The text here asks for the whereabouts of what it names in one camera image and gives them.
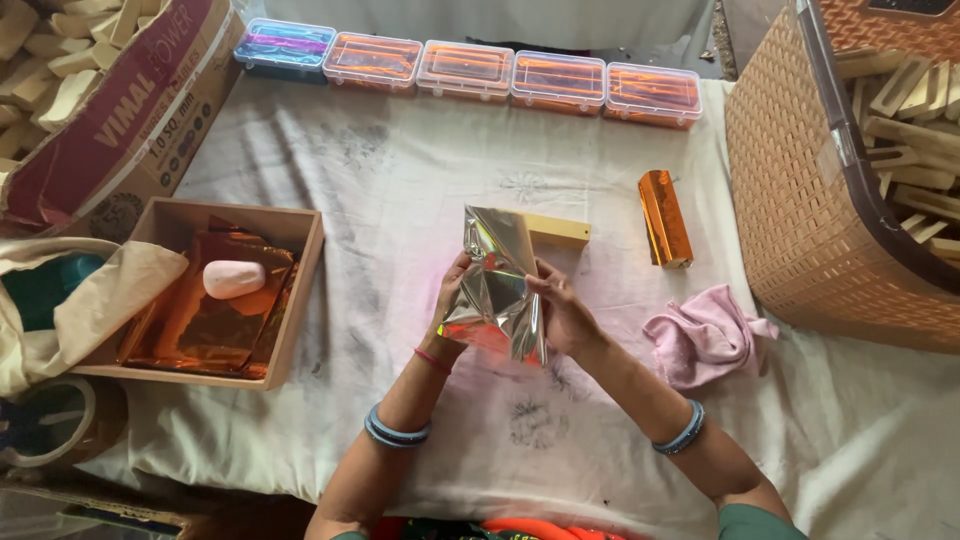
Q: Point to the plain wooden block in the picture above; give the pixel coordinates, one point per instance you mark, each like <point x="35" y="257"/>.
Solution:
<point x="559" y="231"/>

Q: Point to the person's right hand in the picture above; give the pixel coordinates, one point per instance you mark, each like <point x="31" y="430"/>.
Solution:
<point x="564" y="313"/>

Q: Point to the clear box with orange foil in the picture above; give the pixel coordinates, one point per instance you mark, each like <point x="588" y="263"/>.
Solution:
<point x="652" y="94"/>
<point x="465" y="70"/>
<point x="559" y="81"/>
<point x="373" y="61"/>

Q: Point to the roll of clear tape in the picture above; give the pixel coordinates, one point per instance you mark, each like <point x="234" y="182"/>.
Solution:
<point x="56" y="424"/>

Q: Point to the red wrist thread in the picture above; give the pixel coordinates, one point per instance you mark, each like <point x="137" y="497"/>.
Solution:
<point x="433" y="360"/>

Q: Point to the wooden tray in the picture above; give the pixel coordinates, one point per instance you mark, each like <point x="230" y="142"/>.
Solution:
<point x="202" y="292"/>

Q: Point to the beige cloth bag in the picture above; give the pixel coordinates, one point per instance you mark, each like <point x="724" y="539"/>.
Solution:
<point x="67" y="307"/>

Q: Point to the shiny silver foil sheet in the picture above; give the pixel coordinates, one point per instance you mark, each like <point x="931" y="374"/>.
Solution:
<point x="499" y="289"/>

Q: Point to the woven plastic basket of blocks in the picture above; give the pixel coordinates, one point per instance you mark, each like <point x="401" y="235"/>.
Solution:
<point x="847" y="172"/>

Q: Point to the blue bangle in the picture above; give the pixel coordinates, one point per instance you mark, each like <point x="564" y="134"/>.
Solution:
<point x="681" y="430"/>

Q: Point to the orange foil wrapped block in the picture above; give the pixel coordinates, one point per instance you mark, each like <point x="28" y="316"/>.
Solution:
<point x="664" y="217"/>

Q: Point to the person's left hand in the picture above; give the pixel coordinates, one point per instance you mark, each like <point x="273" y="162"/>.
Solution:
<point x="452" y="294"/>

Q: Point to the white table cloth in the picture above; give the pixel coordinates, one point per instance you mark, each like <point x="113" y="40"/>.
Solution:
<point x="480" y="315"/>

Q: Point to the person's left fingers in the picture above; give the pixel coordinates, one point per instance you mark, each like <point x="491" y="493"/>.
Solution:
<point x="459" y="270"/>

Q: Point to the pink oval stone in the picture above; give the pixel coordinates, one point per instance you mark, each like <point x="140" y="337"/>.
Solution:
<point x="233" y="279"/>

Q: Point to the clear box with purple foil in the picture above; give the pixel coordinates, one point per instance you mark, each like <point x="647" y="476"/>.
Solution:
<point x="285" y="46"/>

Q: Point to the cardboard carton of wooden blocks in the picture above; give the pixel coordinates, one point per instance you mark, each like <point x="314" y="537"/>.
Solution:
<point x="105" y="105"/>

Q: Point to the stack of orange foil sheets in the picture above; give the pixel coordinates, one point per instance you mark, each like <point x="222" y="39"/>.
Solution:
<point x="210" y="315"/>

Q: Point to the blue bangles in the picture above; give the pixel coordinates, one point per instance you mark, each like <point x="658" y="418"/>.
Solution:
<point x="396" y="430"/>

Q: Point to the pink crumpled cloth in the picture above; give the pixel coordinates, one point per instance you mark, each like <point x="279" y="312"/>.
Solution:
<point x="705" y="335"/>

